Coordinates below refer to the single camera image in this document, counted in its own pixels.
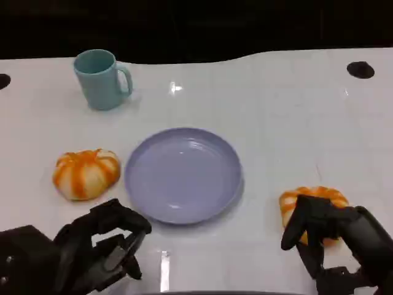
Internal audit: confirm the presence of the pale green mug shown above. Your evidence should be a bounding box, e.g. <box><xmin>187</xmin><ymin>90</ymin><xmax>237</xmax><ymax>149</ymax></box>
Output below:
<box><xmin>72</xmin><ymin>49</ymin><xmax>134</xmax><ymax>111</ymax></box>

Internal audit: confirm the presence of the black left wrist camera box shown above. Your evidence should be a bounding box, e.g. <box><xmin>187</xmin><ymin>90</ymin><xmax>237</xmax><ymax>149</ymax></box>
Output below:
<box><xmin>0</xmin><ymin>225</ymin><xmax>62</xmax><ymax>295</ymax></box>

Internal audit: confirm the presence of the orange white toy bread roll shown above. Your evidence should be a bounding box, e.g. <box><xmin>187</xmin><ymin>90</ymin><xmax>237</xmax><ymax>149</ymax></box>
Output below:
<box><xmin>278</xmin><ymin>185</ymin><xmax>350</xmax><ymax>247</ymax></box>
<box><xmin>52</xmin><ymin>148</ymin><xmax>122</xmax><ymax>202</ymax></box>

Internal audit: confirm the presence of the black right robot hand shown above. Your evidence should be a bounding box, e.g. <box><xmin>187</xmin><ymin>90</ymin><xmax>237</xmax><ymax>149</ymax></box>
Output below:
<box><xmin>281</xmin><ymin>194</ymin><xmax>393</xmax><ymax>295</ymax></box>

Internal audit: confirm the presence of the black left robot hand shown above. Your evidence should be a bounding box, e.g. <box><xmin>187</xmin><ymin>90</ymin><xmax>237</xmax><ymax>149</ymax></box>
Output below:
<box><xmin>52</xmin><ymin>198</ymin><xmax>153</xmax><ymax>294</ymax></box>

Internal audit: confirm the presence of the lilac plate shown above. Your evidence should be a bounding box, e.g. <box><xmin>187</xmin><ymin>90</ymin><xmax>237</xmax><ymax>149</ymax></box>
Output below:
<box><xmin>123</xmin><ymin>127</ymin><xmax>244</xmax><ymax>226</ymax></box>

